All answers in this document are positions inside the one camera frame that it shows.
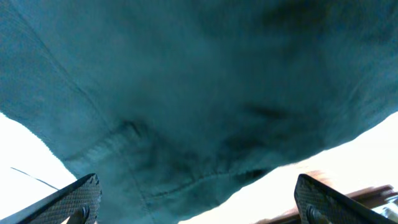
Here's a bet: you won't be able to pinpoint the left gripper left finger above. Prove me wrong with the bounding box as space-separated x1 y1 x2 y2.
1 174 102 224

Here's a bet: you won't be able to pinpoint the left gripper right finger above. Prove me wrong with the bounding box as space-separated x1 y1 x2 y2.
294 174 396 224

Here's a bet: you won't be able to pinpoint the black shorts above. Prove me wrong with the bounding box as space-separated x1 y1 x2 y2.
1 0 397 223

